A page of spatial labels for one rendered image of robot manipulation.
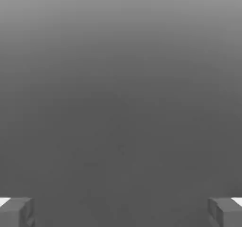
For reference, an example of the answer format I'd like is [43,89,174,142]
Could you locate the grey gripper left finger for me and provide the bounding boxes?
[0,197,36,227]

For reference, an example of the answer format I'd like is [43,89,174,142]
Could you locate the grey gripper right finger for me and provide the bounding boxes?
[207,197,242,227]

